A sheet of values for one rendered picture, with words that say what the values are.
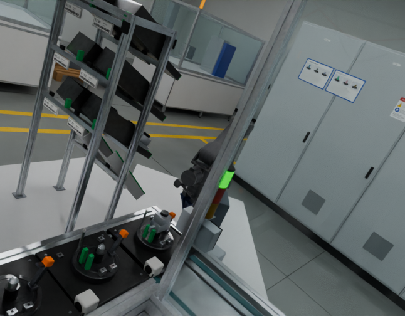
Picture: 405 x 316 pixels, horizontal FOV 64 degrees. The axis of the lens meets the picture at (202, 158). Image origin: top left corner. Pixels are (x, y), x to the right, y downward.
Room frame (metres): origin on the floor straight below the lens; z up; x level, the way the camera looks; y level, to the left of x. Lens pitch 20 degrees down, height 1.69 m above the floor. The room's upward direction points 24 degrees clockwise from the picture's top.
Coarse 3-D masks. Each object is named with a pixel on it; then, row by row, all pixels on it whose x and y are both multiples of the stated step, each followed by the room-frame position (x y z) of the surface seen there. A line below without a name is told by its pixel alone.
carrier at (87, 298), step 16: (80, 240) 0.75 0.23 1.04; (96, 240) 0.86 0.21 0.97; (112, 240) 0.89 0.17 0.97; (64, 256) 0.74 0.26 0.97; (80, 256) 0.72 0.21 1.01; (96, 256) 0.74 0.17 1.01; (112, 256) 0.79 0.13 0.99; (128, 256) 0.85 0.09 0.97; (48, 272) 0.67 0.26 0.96; (64, 272) 0.69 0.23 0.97; (80, 272) 0.69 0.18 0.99; (96, 272) 0.71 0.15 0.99; (112, 272) 0.74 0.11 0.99; (128, 272) 0.78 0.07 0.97; (144, 272) 0.81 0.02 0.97; (64, 288) 0.64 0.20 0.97; (80, 288) 0.66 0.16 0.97; (96, 288) 0.68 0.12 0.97; (112, 288) 0.70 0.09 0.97; (128, 288) 0.73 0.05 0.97; (80, 304) 0.60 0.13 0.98; (96, 304) 0.62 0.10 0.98
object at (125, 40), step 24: (96, 0) 0.95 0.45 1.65; (48, 48) 1.04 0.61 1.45; (120, 48) 0.88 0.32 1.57; (168, 48) 1.03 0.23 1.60; (48, 72) 1.04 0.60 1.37; (120, 72) 0.89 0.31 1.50; (96, 120) 0.89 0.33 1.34; (144, 120) 1.04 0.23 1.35; (72, 144) 1.20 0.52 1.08; (96, 144) 0.89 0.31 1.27; (24, 168) 1.04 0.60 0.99; (120, 192) 1.04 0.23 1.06; (72, 216) 0.88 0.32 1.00
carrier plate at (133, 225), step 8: (120, 224) 0.98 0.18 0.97; (128, 224) 1.00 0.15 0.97; (136, 224) 1.02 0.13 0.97; (112, 232) 0.93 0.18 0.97; (128, 232) 0.96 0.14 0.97; (128, 240) 0.92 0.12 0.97; (176, 240) 1.03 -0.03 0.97; (128, 248) 0.88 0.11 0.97; (136, 248) 0.90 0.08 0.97; (136, 256) 0.86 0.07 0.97; (144, 256) 0.88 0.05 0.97; (152, 256) 0.89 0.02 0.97; (160, 256) 0.91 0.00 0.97; (168, 256) 0.93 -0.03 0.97; (144, 264) 0.84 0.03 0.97; (160, 272) 0.86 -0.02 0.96
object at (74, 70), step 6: (60, 54) 5.67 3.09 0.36; (72, 54) 5.85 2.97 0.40; (60, 66) 5.67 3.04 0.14; (72, 66) 5.89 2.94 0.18; (78, 66) 5.99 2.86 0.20; (54, 72) 5.31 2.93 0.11; (60, 72) 5.33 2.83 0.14; (66, 72) 5.54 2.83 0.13; (72, 72) 5.64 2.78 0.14; (78, 72) 5.90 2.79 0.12; (54, 78) 5.28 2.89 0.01; (60, 78) 5.30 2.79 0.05; (78, 78) 5.85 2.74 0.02
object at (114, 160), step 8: (104, 144) 1.12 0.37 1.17; (104, 152) 1.13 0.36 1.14; (112, 152) 1.16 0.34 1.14; (112, 160) 1.02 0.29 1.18; (120, 160) 1.04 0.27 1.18; (112, 168) 1.06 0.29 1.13; (120, 168) 1.05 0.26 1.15; (128, 176) 1.09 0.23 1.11; (128, 184) 1.10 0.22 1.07; (136, 184) 1.13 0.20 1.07; (136, 192) 1.14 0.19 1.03; (144, 192) 1.17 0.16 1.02
